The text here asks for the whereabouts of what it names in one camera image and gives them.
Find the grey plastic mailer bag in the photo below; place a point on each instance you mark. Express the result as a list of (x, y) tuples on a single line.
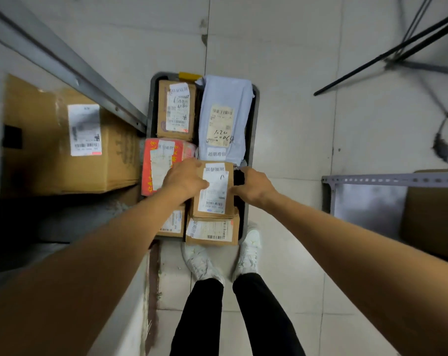
[(227, 92)]

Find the brown cardboard sheet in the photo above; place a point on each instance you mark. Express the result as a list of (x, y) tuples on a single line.
[(427, 218)]

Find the white left shoe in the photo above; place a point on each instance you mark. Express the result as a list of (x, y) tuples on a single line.
[(199, 261)]

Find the person's left leg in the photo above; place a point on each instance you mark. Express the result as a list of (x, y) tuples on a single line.
[(198, 322)]

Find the labelled cardboard box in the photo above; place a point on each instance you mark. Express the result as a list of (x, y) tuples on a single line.
[(42, 144)]

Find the low grey metal rack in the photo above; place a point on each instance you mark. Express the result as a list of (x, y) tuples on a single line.
[(364, 203)]

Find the person's leg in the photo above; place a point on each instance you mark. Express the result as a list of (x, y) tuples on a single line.
[(198, 322), (264, 322)]

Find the person's right hand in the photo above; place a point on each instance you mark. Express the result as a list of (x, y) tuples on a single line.
[(257, 187)]

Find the white right shoe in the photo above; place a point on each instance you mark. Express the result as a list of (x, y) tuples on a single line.
[(248, 255)]

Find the black light stand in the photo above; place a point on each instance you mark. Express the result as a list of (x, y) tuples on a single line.
[(394, 51)]

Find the cardboard box with black handwriting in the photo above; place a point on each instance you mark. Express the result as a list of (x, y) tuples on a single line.
[(212, 231)]

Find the grey metal shelf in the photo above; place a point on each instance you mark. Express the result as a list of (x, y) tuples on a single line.
[(79, 77)]

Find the red parcel box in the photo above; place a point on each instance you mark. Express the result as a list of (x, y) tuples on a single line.
[(148, 163)]

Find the box with handwritten label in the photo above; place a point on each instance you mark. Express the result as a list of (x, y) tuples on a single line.
[(216, 196)]

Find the person's left forearm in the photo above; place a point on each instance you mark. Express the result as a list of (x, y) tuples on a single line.
[(79, 278)]

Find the person's right leg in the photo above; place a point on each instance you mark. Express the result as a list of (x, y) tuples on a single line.
[(264, 322)]

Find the small cardboard box white label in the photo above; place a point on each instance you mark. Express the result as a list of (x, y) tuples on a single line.
[(174, 222)]

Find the person's left hand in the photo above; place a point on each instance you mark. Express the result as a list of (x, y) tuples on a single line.
[(185, 179)]

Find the small dark taped box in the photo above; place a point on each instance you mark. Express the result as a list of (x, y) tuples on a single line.
[(162, 107)]

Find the person's right forearm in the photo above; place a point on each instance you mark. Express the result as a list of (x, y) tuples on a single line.
[(376, 270)]

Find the white shoe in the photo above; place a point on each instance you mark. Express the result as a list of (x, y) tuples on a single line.
[(248, 255), (199, 261)]

